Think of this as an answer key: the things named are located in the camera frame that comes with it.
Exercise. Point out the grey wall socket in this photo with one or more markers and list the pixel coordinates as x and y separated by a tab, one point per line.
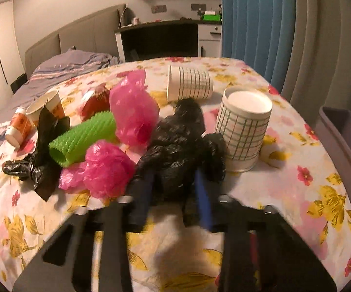
158	9
198	7

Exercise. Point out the lying checked paper cup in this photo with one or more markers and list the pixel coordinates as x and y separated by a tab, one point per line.
185	82

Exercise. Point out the purple plastic trash bin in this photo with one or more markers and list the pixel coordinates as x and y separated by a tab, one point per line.
333	127

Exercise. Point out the red snack wrapper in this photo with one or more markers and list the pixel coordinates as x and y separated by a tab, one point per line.
95	100

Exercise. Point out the upright checked paper cup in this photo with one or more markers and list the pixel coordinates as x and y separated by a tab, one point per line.
242	120

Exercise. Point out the orange patterned paper cup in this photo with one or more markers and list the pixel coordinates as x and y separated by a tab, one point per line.
49	100

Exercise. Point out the green box on desk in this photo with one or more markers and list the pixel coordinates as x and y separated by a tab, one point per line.
212	16

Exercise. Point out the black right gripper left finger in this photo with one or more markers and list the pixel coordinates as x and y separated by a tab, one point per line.
64	262

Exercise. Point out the green foam net sleeve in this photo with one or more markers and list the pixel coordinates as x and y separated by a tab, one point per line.
70	147

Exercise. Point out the white drawer cabinet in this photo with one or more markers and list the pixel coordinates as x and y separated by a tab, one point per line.
209	40

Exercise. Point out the purple striped duvet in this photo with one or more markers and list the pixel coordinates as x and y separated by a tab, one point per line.
60	68

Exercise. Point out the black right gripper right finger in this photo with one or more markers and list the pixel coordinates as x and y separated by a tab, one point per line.
261	251

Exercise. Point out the small orange paper cup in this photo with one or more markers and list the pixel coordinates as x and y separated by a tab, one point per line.
19	128

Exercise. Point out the pink plastic bag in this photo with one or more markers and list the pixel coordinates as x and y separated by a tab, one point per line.
136	113
105	172

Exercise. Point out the blue and grey curtain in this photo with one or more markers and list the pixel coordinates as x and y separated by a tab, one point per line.
301	47

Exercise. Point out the grey padded headboard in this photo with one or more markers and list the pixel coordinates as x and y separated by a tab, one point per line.
93	33

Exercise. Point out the large black plastic bag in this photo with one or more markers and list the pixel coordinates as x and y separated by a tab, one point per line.
178	147

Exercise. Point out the crumpled pink plastic bag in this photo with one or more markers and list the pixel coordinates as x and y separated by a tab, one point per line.
105	172

